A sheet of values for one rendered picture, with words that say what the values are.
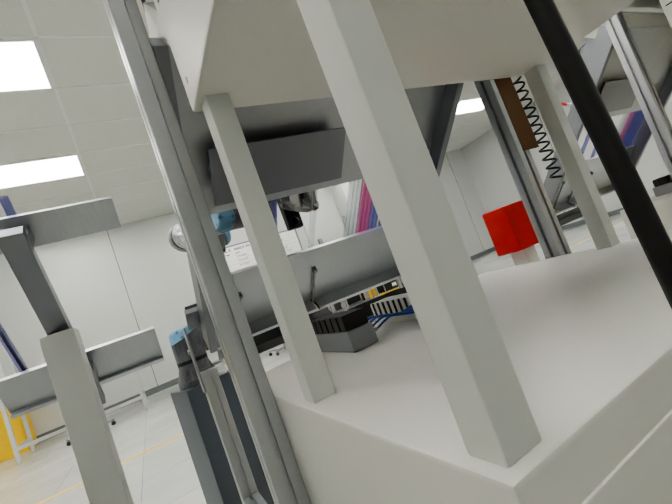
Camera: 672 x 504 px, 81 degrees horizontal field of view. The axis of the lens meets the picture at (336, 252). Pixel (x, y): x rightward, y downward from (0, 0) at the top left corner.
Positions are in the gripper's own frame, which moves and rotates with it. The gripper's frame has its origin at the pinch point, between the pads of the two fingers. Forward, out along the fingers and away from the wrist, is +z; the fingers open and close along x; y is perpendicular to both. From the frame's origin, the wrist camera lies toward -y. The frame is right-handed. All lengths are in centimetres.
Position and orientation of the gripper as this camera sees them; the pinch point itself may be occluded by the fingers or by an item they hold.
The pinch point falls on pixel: (312, 210)
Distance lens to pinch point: 101.3
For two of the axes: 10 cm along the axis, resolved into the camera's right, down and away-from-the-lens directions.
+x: 8.4, -2.8, 4.7
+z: 5.4, 3.2, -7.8
